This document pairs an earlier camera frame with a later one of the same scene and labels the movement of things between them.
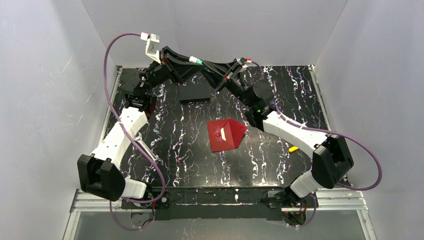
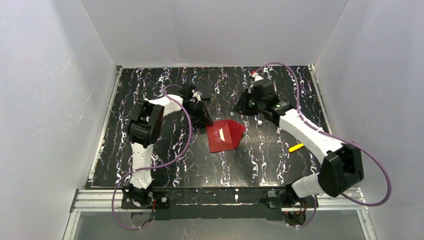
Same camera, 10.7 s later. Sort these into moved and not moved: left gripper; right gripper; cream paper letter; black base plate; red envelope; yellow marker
Moved: right gripper; left gripper
Not moved: yellow marker; red envelope; cream paper letter; black base plate
